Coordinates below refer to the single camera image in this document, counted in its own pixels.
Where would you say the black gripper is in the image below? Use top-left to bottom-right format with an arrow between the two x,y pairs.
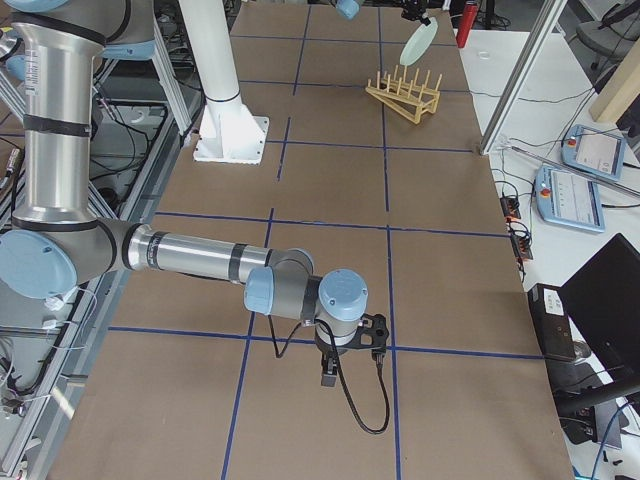
401,0 -> 428,20
315,337 -> 347,387

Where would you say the light green plate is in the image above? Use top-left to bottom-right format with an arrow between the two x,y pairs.
399,17 -> 438,66

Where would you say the wooden dish rack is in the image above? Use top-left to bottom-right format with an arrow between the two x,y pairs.
365,65 -> 443,125

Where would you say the red cylinder bottle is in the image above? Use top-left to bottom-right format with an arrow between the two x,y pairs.
456,1 -> 478,49

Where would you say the reacher grabber stick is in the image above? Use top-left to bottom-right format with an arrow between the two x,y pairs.
498,144 -> 640,199

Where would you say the blue teach pendant far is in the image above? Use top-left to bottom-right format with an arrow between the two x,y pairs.
561,124 -> 627,181

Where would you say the blue teach pendant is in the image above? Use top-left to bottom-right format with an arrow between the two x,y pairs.
561,124 -> 627,181
534,165 -> 605,233

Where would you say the black computer box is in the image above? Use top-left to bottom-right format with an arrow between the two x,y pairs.
527,283 -> 591,363

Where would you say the blue teach pendant near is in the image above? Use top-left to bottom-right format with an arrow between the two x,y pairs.
534,165 -> 605,233

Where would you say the black laptop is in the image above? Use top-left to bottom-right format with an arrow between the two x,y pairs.
559,233 -> 639,373

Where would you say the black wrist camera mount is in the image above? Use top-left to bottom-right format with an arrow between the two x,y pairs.
348,314 -> 389,350

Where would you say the aluminium frame post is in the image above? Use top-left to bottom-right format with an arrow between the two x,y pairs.
479,0 -> 567,155

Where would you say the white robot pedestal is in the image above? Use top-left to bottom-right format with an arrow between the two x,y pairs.
179,0 -> 269,165

